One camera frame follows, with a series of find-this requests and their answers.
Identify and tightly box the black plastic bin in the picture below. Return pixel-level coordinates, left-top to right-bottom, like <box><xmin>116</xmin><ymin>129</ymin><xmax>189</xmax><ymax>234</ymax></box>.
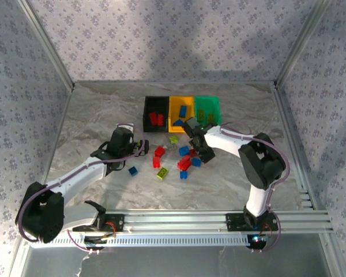
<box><xmin>143</xmin><ymin>96</ymin><xmax>171</xmax><ymax>133</ymax></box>

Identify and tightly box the aluminium rear frame rail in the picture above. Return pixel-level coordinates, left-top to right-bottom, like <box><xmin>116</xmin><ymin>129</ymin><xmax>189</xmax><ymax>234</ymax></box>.
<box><xmin>73</xmin><ymin>80</ymin><xmax>277</xmax><ymax>86</ymax></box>

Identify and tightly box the aluminium side frame rail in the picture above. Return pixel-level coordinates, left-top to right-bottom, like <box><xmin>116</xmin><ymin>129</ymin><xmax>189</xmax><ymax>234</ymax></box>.
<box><xmin>40</xmin><ymin>86</ymin><xmax>76</xmax><ymax>188</ymax></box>
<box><xmin>272</xmin><ymin>82</ymin><xmax>319</xmax><ymax>210</ymax></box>

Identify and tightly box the black controller board with LED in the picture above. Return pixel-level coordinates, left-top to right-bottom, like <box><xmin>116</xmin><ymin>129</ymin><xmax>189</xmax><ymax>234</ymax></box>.
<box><xmin>246</xmin><ymin>234</ymin><xmax>268</xmax><ymax>250</ymax></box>

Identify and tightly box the white slotted cable duct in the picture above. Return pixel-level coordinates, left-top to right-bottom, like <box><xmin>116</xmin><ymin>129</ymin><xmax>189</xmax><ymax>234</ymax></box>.
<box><xmin>28</xmin><ymin>234</ymin><xmax>252</xmax><ymax>249</ymax></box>

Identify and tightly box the yellow plastic bin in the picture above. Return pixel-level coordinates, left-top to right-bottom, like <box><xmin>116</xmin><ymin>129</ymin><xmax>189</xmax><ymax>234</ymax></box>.
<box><xmin>168</xmin><ymin>96</ymin><xmax>196</xmax><ymax>134</ymax></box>

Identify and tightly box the green plastic bin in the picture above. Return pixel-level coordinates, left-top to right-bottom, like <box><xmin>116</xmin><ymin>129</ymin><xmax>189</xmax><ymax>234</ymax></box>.
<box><xmin>193</xmin><ymin>96</ymin><xmax>222</xmax><ymax>128</ymax></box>

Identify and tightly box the aluminium upright frame post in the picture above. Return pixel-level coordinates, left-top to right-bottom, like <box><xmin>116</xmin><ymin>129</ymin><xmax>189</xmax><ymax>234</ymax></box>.
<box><xmin>274</xmin><ymin>0</ymin><xmax>334</xmax><ymax>87</ymax></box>
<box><xmin>17</xmin><ymin>0</ymin><xmax>76</xmax><ymax>90</ymax></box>

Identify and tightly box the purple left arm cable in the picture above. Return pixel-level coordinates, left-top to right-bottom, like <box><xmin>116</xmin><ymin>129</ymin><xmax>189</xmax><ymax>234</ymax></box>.
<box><xmin>17</xmin><ymin>123</ymin><xmax>149</xmax><ymax>254</ymax></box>

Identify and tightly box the long red lego brick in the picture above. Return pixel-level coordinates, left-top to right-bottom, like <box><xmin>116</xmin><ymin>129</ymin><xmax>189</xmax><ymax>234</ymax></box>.
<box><xmin>177</xmin><ymin>155</ymin><xmax>192</xmax><ymax>171</ymax></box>

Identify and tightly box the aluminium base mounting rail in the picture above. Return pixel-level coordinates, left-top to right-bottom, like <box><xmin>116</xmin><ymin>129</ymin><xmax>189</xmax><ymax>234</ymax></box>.
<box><xmin>20</xmin><ymin>209</ymin><xmax>334</xmax><ymax>235</ymax></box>

